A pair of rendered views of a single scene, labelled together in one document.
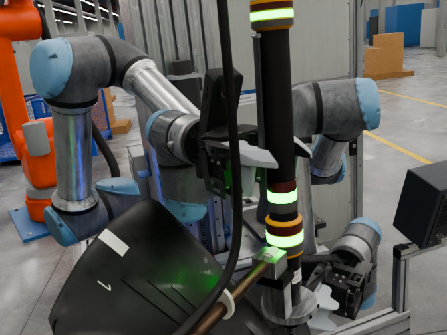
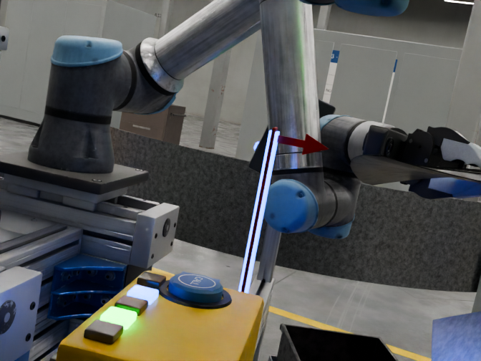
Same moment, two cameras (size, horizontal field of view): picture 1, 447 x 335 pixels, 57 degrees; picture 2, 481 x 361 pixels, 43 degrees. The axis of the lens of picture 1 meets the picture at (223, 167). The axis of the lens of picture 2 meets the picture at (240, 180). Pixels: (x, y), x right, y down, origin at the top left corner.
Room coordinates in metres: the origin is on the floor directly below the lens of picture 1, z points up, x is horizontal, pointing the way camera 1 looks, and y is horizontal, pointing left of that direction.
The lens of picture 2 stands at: (0.49, 0.67, 1.22)
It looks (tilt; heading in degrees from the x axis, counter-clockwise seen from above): 8 degrees down; 297
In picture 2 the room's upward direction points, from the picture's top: 11 degrees clockwise
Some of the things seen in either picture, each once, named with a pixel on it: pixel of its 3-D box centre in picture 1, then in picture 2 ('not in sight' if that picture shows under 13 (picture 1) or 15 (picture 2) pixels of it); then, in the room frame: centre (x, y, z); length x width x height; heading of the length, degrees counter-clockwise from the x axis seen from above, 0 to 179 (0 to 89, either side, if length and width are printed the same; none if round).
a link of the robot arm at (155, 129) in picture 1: (175, 135); not in sight; (0.69, 0.08, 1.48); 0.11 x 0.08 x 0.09; 29
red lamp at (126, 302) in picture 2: not in sight; (131, 305); (0.71, 0.35, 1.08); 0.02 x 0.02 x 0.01; 19
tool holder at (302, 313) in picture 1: (283, 278); not in sight; (0.44, -0.06, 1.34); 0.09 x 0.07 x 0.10; 144
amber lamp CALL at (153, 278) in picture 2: not in sight; (151, 280); (0.73, 0.30, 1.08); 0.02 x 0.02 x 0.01; 19
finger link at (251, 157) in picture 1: (248, 172); not in sight; (0.45, -0.03, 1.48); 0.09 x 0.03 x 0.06; 19
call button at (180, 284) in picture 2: not in sight; (195, 289); (0.70, 0.29, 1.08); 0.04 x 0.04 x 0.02
